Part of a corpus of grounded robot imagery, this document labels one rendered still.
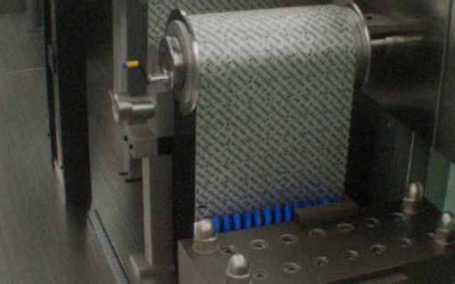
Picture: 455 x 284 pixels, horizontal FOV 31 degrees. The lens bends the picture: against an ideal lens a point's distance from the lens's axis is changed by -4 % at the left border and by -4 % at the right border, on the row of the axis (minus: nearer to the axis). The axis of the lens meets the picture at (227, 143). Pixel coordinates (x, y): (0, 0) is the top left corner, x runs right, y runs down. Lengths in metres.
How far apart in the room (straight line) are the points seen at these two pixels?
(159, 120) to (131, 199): 0.36
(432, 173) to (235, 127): 0.51
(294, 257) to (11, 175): 0.69
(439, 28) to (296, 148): 0.27
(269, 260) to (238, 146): 0.17
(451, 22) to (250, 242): 0.41
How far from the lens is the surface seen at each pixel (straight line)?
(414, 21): 1.23
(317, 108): 1.21
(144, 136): 1.22
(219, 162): 1.18
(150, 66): 1.35
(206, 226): 1.13
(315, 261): 1.15
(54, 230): 1.45
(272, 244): 1.17
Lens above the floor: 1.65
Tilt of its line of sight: 26 degrees down
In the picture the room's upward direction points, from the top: 2 degrees clockwise
